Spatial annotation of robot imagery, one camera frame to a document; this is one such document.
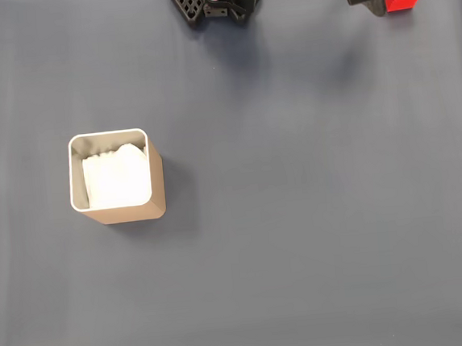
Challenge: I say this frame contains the beige square box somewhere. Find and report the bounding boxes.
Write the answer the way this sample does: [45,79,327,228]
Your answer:
[64,125,168,229]

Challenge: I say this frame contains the white tissue paper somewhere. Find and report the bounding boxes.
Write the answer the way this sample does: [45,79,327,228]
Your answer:
[80,142,153,211]

